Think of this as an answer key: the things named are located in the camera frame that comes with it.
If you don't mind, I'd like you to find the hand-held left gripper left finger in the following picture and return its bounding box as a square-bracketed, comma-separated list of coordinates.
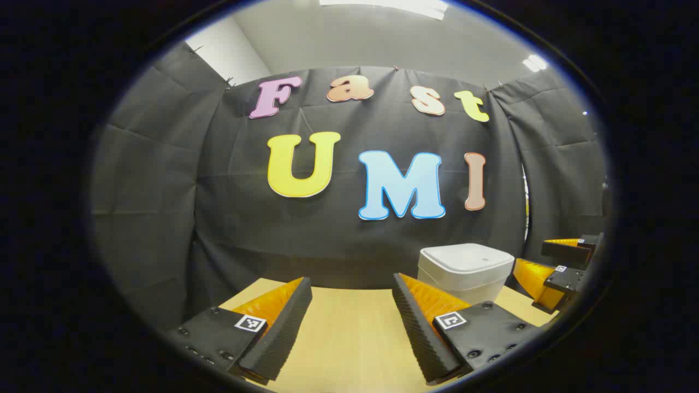
[164, 277, 313, 385]

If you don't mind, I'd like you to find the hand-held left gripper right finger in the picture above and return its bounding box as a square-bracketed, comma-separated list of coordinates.
[392, 273, 547, 385]

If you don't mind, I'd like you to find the grey desktop garbage bin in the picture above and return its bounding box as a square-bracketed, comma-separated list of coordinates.
[417, 243, 516, 305]

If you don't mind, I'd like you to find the wooden desktop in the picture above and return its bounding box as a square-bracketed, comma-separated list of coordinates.
[218, 277, 560, 393]

